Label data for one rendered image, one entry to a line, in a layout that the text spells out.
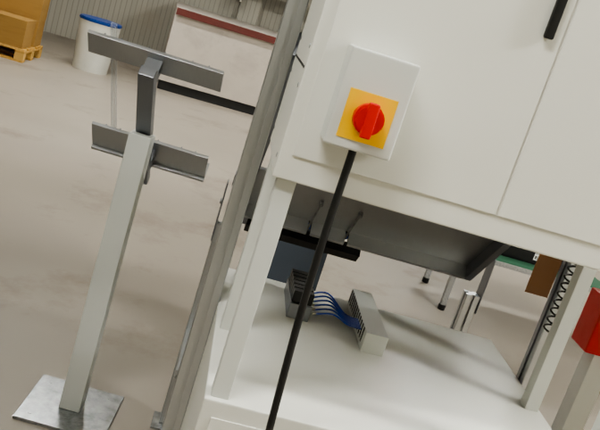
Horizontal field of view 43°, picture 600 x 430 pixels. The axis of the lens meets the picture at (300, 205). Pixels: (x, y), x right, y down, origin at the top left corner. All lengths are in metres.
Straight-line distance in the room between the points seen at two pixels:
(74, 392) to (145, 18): 9.48
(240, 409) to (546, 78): 0.70
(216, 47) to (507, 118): 7.88
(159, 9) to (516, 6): 10.41
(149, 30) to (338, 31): 10.39
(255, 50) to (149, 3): 2.85
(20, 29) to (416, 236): 6.50
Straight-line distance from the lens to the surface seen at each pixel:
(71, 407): 2.33
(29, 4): 8.56
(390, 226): 2.11
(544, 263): 1.63
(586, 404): 2.34
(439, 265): 2.23
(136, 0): 11.47
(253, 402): 1.31
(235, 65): 9.00
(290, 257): 2.55
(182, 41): 8.96
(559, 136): 1.22
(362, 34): 1.13
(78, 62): 8.84
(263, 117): 1.56
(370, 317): 1.72
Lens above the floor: 1.23
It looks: 13 degrees down
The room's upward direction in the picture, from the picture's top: 18 degrees clockwise
